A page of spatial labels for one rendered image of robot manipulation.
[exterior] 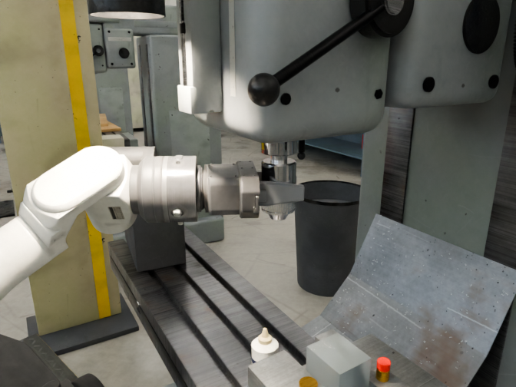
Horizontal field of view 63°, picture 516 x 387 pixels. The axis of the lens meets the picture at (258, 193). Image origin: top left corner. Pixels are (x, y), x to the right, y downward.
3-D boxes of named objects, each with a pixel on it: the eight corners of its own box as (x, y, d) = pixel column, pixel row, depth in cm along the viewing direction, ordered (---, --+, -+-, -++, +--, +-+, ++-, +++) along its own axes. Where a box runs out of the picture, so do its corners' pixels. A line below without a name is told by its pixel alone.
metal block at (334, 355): (336, 416, 50) (339, 374, 48) (305, 385, 55) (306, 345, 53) (368, 398, 53) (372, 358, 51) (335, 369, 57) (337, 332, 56)
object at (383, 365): (382, 384, 51) (384, 367, 50) (372, 376, 52) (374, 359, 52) (391, 379, 52) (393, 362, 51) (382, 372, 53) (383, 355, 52)
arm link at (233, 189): (260, 166, 50) (158, 167, 49) (259, 240, 53) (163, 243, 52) (251, 145, 62) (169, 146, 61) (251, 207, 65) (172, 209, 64)
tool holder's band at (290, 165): (270, 173, 54) (270, 166, 54) (256, 165, 58) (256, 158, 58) (302, 170, 56) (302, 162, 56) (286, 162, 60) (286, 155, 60)
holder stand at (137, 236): (137, 272, 101) (129, 193, 95) (124, 239, 120) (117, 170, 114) (186, 263, 105) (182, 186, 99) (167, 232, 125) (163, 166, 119)
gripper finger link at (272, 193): (302, 203, 56) (256, 204, 56) (303, 180, 55) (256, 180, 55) (305, 207, 55) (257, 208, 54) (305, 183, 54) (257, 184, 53)
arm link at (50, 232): (132, 163, 51) (30, 233, 45) (143, 203, 59) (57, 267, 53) (100, 134, 54) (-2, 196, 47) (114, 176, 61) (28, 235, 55)
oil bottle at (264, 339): (259, 403, 63) (260, 339, 59) (246, 385, 66) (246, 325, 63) (282, 392, 65) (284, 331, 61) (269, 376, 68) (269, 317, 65)
